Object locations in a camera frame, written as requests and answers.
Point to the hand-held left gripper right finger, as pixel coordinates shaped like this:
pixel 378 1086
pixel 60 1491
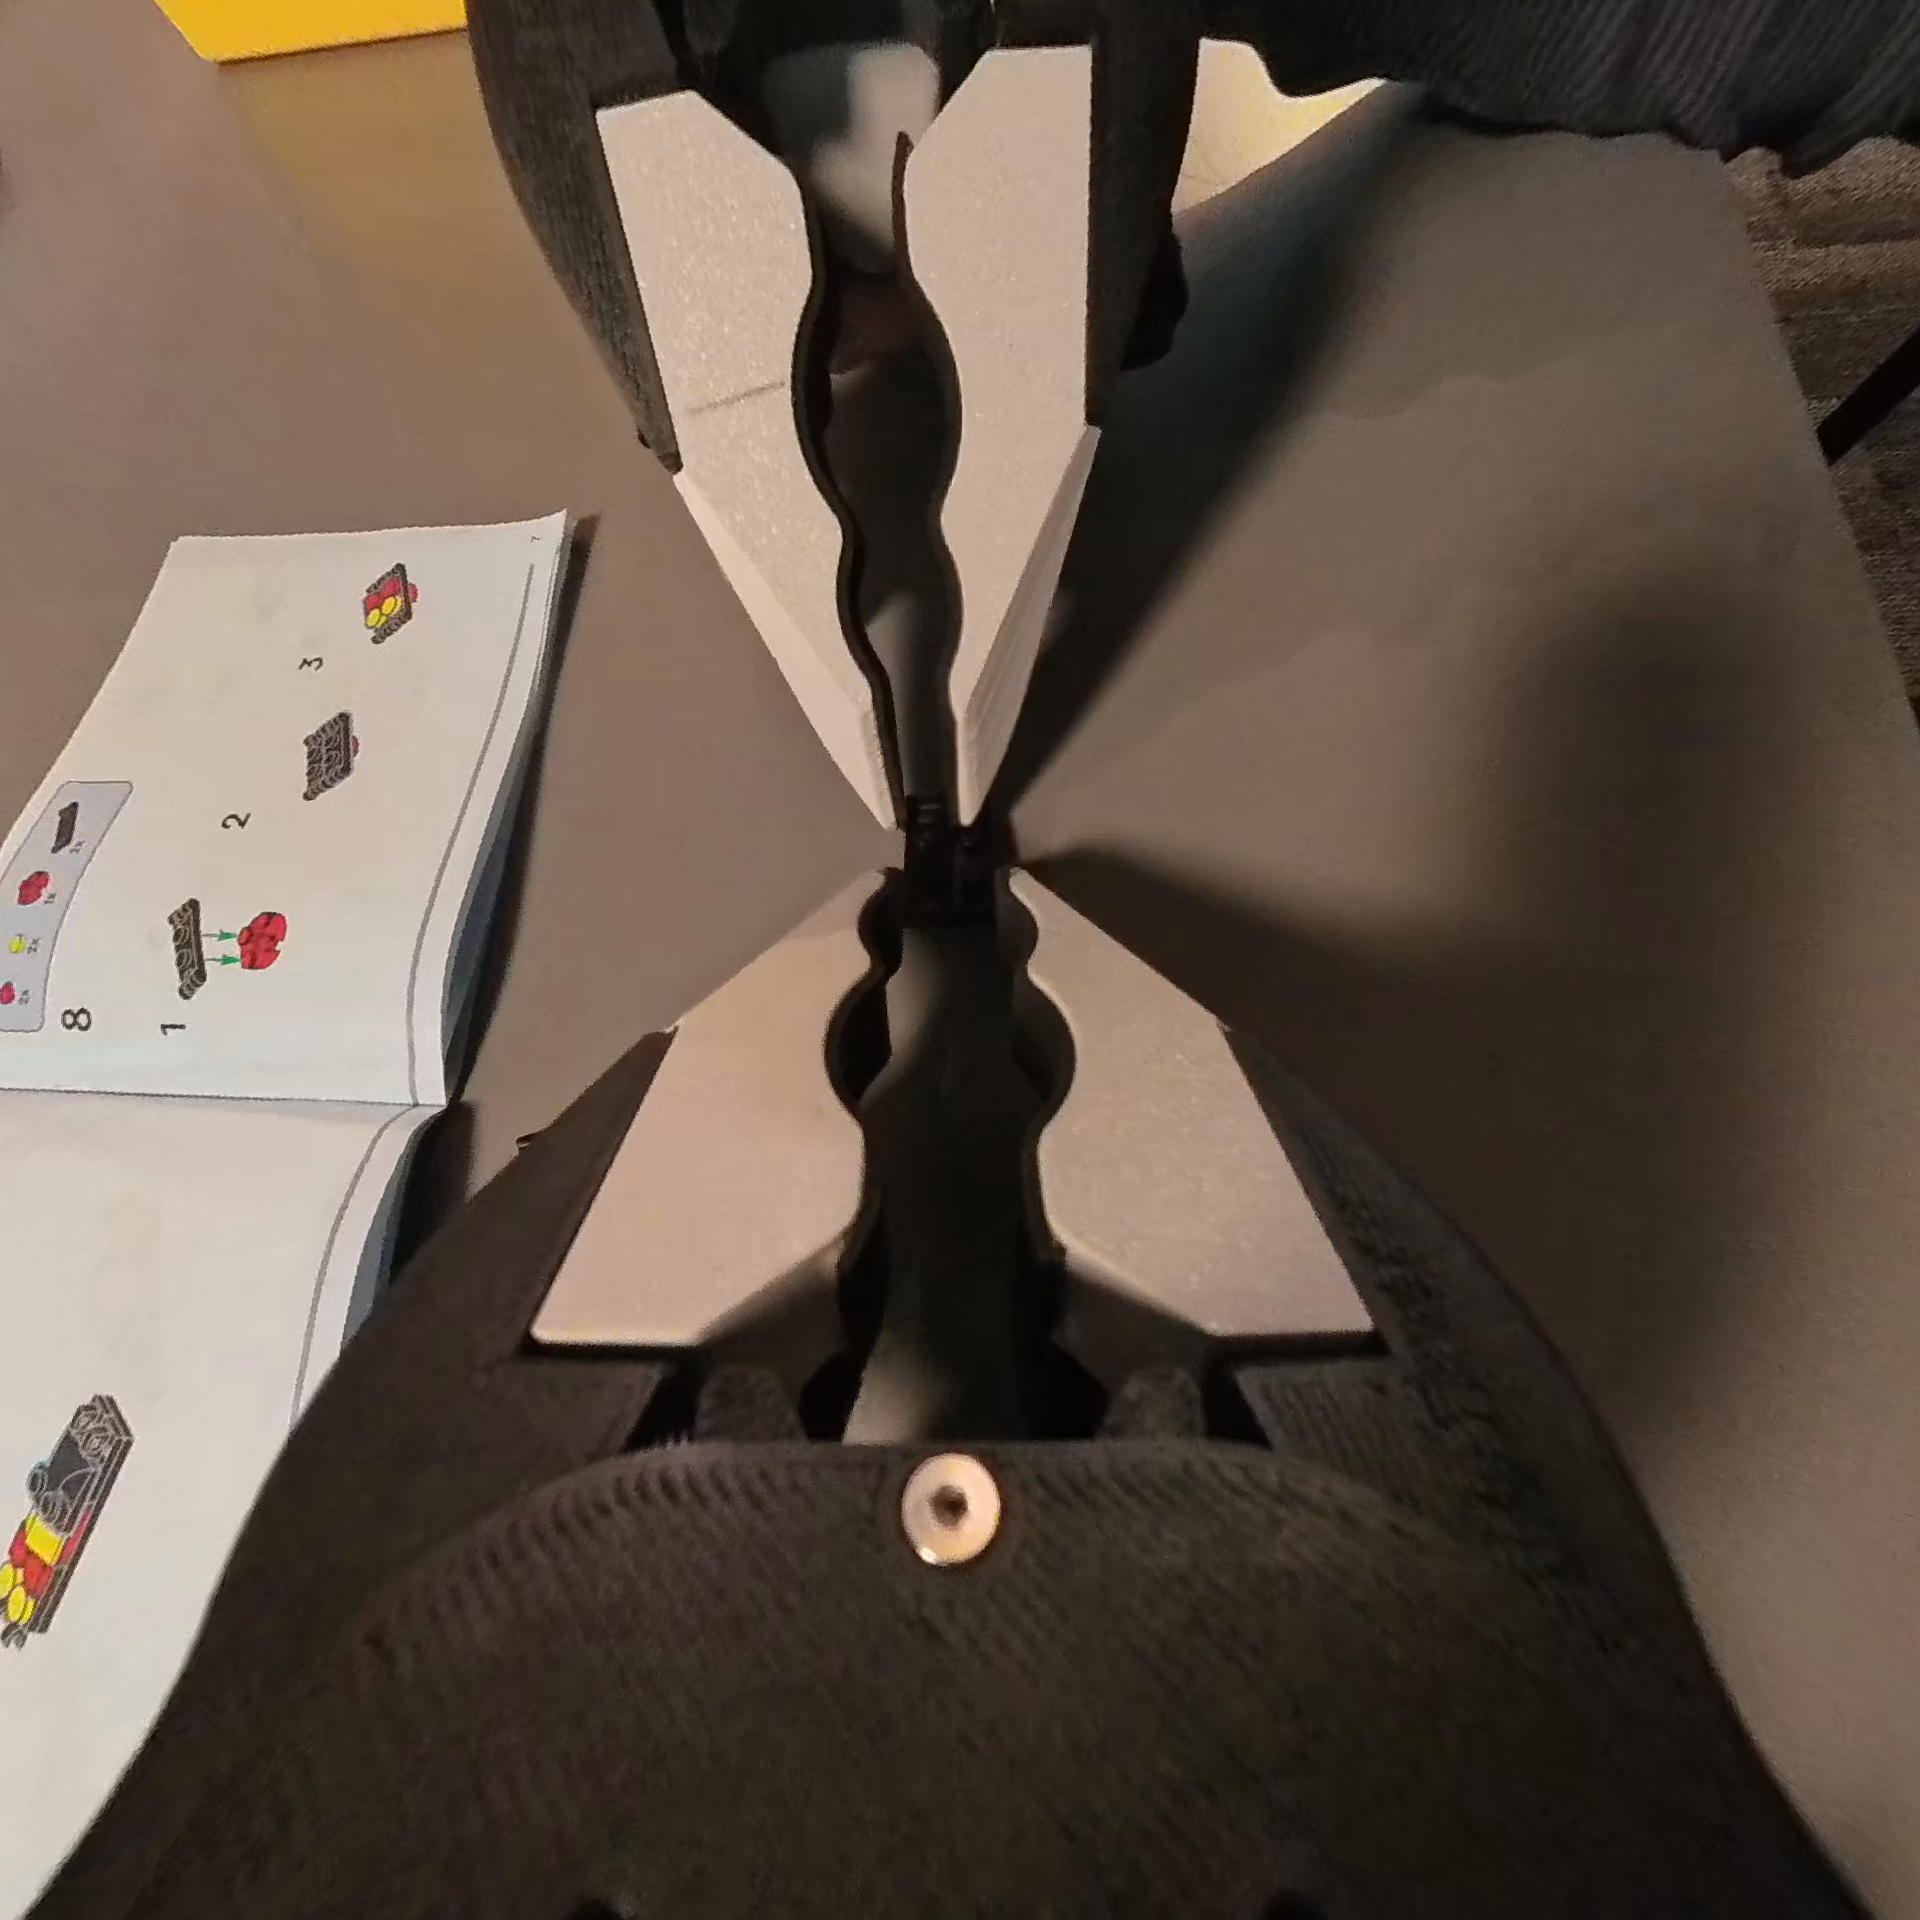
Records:
pixel 1200 1184

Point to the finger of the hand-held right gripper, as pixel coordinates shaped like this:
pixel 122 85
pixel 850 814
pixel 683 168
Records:
pixel 1020 301
pixel 720 301

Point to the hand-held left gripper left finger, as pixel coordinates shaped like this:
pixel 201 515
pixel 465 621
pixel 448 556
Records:
pixel 704 1184

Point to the yellow plastic bin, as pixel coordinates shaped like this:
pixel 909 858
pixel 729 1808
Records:
pixel 330 23

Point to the black long lego plate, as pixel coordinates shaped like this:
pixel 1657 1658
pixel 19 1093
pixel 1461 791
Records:
pixel 939 862

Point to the instruction booklet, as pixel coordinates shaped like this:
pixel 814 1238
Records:
pixel 224 1201

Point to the person's right forearm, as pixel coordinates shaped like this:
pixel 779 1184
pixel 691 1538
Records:
pixel 1574 60

